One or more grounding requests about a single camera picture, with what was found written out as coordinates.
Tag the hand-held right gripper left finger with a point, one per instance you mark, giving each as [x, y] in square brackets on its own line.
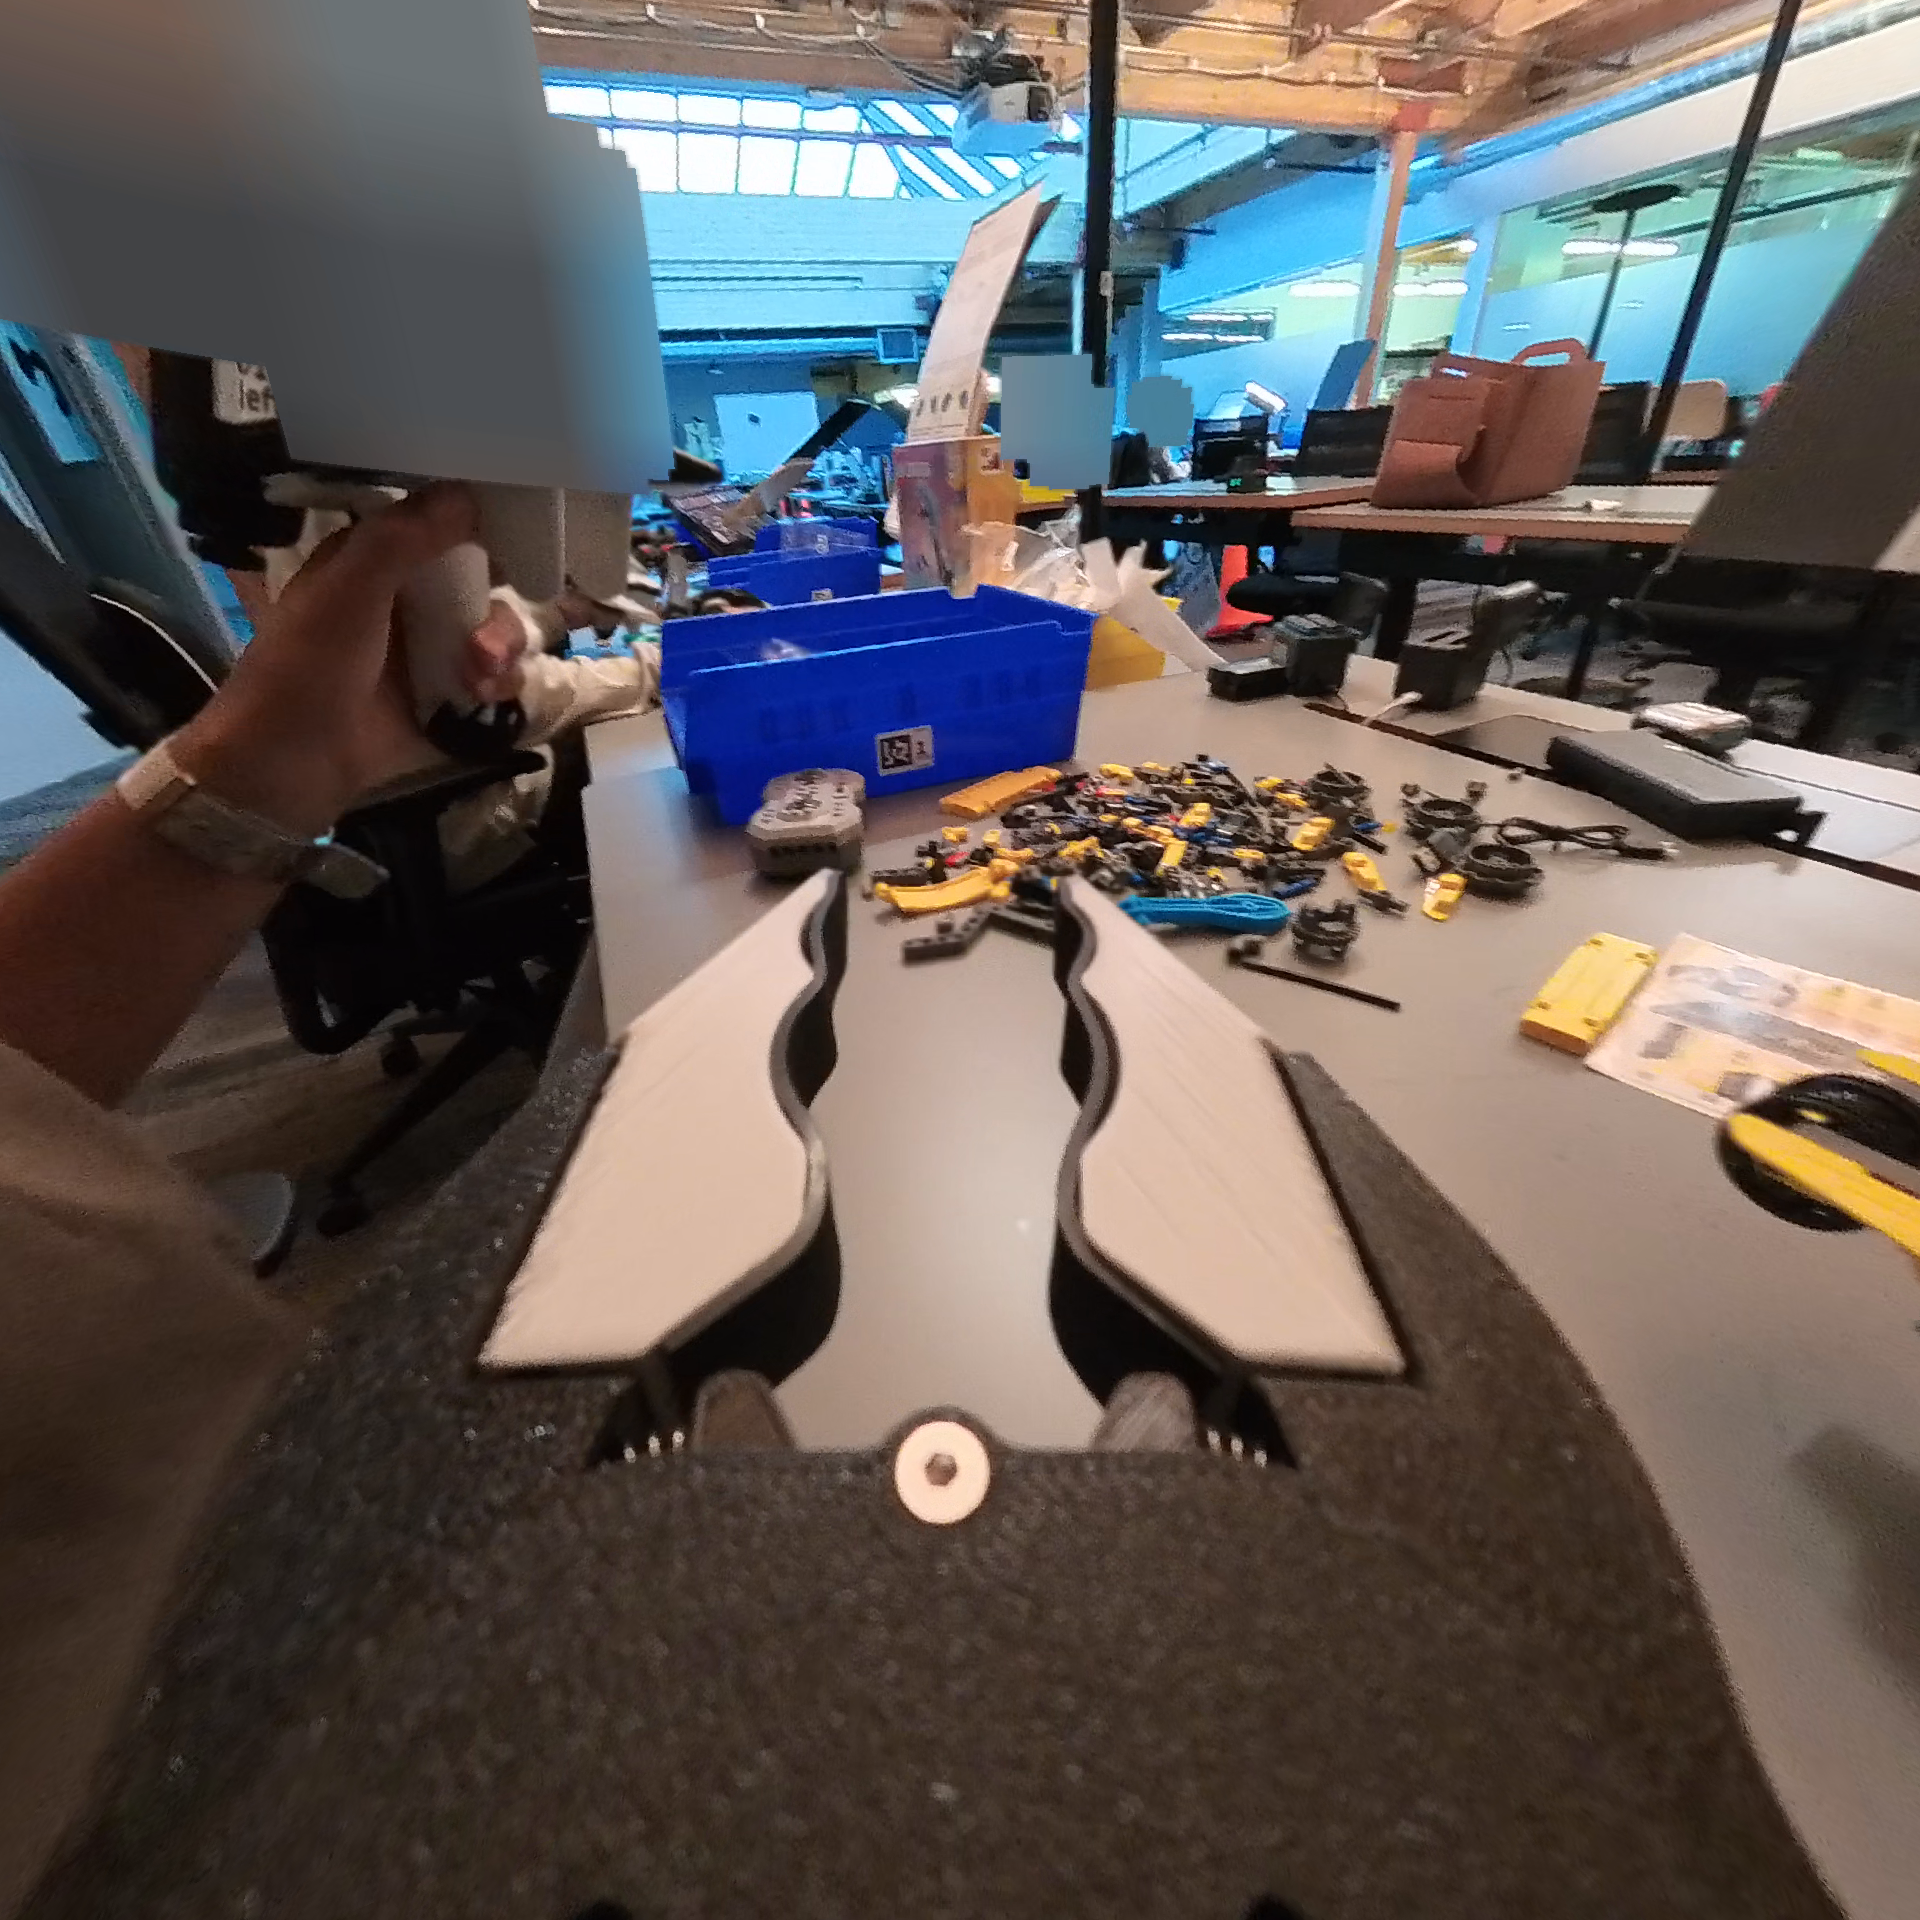
[661, 1184]

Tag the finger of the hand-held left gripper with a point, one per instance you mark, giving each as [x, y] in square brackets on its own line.
[600, 540]
[534, 540]

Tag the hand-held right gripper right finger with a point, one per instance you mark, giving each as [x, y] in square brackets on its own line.
[1230, 1202]

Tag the person's left forearm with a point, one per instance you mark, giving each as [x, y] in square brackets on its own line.
[120, 960]

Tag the person's left hand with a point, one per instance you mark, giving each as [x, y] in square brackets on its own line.
[317, 692]

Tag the blue plastic bin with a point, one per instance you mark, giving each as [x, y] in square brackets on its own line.
[797, 579]
[869, 692]

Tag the long black axle rod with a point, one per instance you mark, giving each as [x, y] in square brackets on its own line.
[1319, 983]

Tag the black office chair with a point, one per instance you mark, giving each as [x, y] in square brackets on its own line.
[435, 916]

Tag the blue brick separator tool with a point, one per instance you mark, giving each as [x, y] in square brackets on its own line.
[1200, 912]

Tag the colourful product box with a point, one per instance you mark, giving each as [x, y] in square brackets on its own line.
[944, 517]

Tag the grey battery box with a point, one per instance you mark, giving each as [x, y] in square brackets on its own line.
[809, 827]

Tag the yellow slanted brick piece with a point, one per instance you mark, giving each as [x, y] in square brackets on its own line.
[1442, 896]

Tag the dark grey angled beam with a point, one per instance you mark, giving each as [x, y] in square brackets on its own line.
[944, 940]

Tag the pile of small brick parts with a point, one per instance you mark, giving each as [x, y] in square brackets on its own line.
[1171, 827]

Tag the yellow curved panel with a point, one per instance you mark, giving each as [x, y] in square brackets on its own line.
[938, 896]

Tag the yellow rectangular panel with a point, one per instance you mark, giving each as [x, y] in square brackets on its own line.
[1590, 990]

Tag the black toothed wheel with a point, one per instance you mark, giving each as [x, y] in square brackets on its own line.
[1503, 869]
[1337, 790]
[1441, 820]

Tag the tall folded paper leaflet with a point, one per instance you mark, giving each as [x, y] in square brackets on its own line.
[984, 317]

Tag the yellow perforated long panel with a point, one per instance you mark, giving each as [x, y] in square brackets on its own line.
[998, 792]

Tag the crumpled clear wrappers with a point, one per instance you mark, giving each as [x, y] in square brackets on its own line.
[1110, 587]

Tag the flat black box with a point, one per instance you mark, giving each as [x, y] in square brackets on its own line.
[1249, 682]

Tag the yellow plastic bin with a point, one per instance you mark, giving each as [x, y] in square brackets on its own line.
[1133, 653]

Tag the yellow sticker sheet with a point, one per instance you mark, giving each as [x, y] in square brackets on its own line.
[1757, 1028]

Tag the black charger block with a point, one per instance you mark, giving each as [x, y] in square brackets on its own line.
[1318, 653]

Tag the black charging dock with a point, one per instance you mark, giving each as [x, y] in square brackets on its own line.
[1464, 653]

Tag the black power adapter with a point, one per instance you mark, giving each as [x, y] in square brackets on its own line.
[1681, 788]

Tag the black ceiling pole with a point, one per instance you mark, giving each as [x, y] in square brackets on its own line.
[1107, 181]

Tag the brown felt bag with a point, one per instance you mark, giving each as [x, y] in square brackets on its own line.
[1483, 429]

